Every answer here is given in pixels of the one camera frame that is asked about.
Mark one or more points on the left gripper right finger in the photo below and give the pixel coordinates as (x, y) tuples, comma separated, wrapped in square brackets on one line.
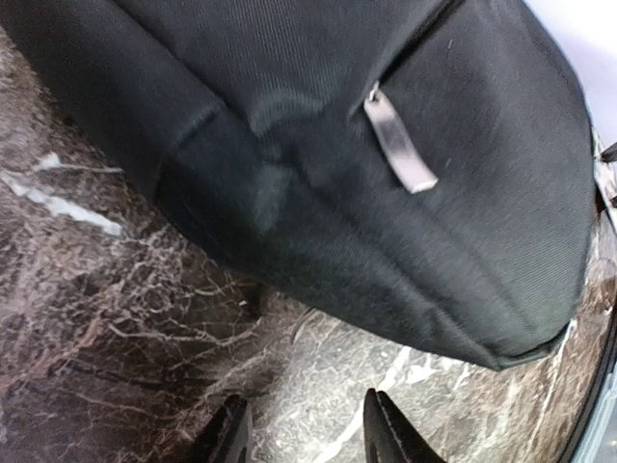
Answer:
[(388, 435)]

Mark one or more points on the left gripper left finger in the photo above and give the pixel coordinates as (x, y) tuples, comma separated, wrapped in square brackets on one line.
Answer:
[(227, 437)]

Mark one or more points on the black backpack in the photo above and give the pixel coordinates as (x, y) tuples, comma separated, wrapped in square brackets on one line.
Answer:
[(422, 170)]

